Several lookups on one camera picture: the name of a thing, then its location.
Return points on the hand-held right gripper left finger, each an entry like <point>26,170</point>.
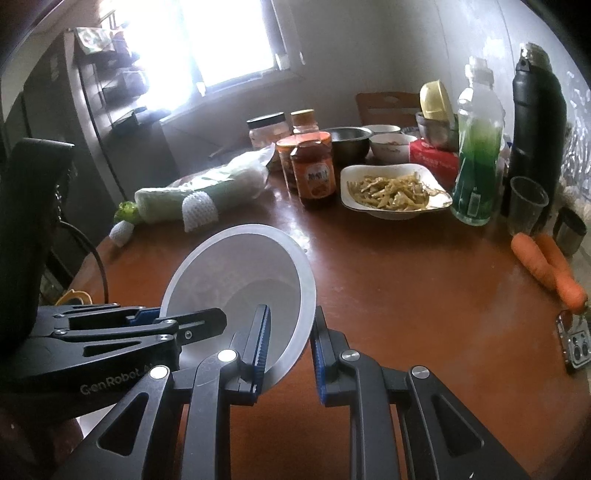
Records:
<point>262,341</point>

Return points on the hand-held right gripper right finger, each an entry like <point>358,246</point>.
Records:
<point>318,360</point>

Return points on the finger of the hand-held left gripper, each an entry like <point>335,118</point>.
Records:
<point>145,316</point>
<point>203,319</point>

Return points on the large white bowl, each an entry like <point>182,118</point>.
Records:
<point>258,267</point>

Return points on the stacked metal bowls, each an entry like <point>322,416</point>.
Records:
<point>436,136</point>

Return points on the yellow plastic item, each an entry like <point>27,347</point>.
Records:
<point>73,297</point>

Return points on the white foam-netted fruit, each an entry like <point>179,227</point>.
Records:
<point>199,212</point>
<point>121,233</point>

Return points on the green lettuce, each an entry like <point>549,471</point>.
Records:
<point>127,212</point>

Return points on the plastic-wrapped napa cabbage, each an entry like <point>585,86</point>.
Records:
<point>159,203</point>

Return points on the grey low cabinet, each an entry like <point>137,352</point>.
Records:
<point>147,157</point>

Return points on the orange label sauce bottle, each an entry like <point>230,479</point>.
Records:
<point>314,175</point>

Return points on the red chili sauce jar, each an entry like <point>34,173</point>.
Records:
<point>285,161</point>

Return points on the white plate of food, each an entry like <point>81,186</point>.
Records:
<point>392,189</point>

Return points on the grey refrigerator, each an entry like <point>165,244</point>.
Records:
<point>78,138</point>

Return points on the black box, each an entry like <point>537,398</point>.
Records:
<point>129,121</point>

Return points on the clear jar with black lid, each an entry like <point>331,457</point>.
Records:
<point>268,134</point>

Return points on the small stainless steel bowl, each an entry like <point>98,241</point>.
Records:
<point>351,147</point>

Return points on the small amber seasoning jar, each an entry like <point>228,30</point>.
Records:
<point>304,122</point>

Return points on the ceramic bowl with food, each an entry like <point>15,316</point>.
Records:
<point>390,150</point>

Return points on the red tissue box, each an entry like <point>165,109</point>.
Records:
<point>434,159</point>

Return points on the green liquid plastic bottle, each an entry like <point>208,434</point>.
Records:
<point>475,184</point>

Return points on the orange carrot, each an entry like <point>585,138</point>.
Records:
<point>568,286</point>
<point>531,258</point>

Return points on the clear plastic cup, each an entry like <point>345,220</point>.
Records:
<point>526,212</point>

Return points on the panel-back wooden chair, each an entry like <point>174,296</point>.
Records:
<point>388,110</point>

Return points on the window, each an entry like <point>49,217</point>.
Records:
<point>212,41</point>

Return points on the patterned cloth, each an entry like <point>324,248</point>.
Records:
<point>94,40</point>

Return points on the metal cup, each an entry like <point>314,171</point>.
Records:
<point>570,233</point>

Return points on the yellow cup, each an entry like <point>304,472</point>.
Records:
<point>436,99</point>

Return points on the black thermos flask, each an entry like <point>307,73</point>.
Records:
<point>538,138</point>

